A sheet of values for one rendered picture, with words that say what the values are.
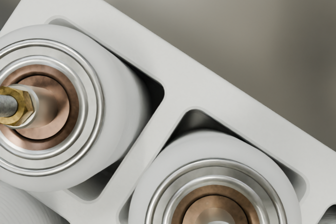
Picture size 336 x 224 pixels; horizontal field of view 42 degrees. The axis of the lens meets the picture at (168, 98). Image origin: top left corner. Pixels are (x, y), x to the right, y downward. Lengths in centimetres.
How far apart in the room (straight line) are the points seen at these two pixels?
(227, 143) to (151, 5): 29
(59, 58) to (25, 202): 12
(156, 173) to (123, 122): 3
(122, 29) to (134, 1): 19
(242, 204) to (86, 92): 10
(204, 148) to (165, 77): 9
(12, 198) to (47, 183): 7
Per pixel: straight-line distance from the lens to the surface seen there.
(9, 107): 21
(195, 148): 24
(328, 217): 37
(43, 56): 25
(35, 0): 34
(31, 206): 33
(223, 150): 24
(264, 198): 24
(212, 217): 22
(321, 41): 51
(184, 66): 31
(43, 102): 23
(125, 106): 25
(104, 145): 24
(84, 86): 24
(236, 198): 24
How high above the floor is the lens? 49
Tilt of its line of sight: 86 degrees down
